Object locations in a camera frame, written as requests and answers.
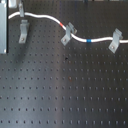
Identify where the grey clip at top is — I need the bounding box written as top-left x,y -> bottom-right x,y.
18,0 -> 25,17

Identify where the grey metal block left edge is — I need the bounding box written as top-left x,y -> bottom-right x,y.
0,0 -> 8,54

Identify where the grey cable clip middle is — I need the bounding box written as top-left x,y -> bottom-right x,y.
61,23 -> 77,46

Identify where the grey cable clip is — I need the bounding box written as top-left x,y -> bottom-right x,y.
109,29 -> 123,53
19,20 -> 29,43
61,23 -> 77,46

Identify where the grey cable clip left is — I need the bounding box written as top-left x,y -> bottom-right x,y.
19,20 -> 29,43

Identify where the grey cable clip right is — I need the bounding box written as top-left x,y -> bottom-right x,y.
109,29 -> 123,53

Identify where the white cable with coloured marks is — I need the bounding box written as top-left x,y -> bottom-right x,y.
7,12 -> 128,44

